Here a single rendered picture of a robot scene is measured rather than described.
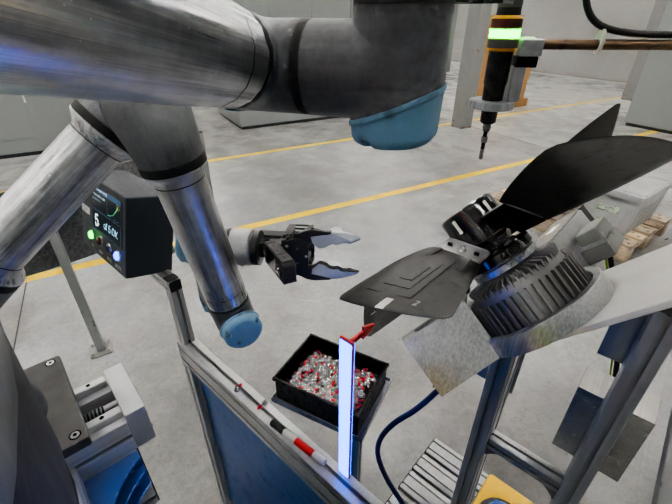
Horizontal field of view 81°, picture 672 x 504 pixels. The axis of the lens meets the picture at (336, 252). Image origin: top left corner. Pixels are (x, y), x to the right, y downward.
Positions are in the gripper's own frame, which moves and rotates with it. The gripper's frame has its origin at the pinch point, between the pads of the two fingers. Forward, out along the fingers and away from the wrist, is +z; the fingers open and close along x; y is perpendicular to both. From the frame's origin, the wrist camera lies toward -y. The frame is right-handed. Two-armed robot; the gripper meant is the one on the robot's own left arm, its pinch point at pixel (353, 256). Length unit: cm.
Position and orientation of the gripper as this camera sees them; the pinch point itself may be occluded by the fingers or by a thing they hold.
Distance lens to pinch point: 76.0
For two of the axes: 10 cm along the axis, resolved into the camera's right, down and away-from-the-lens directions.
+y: 0.9, -4.2, 9.0
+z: 10.0, 0.5, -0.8
